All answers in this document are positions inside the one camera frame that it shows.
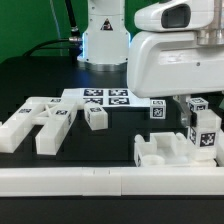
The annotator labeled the white marker base plate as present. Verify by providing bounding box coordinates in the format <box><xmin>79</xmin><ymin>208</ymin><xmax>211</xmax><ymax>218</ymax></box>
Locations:
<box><xmin>62</xmin><ymin>88</ymin><xmax>150</xmax><ymax>107</ymax></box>

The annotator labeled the white chair back frame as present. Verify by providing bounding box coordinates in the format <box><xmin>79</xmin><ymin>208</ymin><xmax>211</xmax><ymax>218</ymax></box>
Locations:
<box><xmin>0</xmin><ymin>97</ymin><xmax>84</xmax><ymax>155</ymax></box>

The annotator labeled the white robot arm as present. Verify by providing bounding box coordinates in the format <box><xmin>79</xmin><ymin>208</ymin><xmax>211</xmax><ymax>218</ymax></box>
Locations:
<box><xmin>78</xmin><ymin>0</ymin><xmax>224</xmax><ymax>100</ymax></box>

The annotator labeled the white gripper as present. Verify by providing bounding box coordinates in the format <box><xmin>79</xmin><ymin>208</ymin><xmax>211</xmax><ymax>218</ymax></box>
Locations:
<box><xmin>127</xmin><ymin>32</ymin><xmax>224</xmax><ymax>127</ymax></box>

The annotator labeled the white rail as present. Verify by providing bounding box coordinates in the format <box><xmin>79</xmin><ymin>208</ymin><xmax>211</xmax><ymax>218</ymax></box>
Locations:
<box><xmin>0</xmin><ymin>167</ymin><xmax>224</xmax><ymax>197</ymax></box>
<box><xmin>216</xmin><ymin>130</ymin><xmax>224</xmax><ymax>167</ymax></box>

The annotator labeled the black hanging cable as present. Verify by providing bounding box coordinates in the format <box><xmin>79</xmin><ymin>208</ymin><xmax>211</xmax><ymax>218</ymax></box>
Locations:
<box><xmin>64</xmin><ymin>0</ymin><xmax>80</xmax><ymax>38</ymax></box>

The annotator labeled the white chair seat part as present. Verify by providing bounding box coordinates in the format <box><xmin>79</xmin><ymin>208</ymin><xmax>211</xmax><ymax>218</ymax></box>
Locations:
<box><xmin>133</xmin><ymin>131</ymin><xmax>218</xmax><ymax>168</ymax></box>

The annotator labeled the white right rail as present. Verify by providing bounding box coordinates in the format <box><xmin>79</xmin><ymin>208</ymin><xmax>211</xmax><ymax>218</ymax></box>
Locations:
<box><xmin>216</xmin><ymin>130</ymin><xmax>224</xmax><ymax>167</ymax></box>

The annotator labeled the black cable on table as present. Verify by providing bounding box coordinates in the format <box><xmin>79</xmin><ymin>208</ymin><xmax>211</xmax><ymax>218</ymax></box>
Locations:
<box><xmin>22</xmin><ymin>37</ymin><xmax>83</xmax><ymax>57</ymax></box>

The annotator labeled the white front rail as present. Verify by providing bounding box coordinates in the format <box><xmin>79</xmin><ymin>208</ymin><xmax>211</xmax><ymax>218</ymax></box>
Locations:
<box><xmin>0</xmin><ymin>167</ymin><xmax>224</xmax><ymax>197</ymax></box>

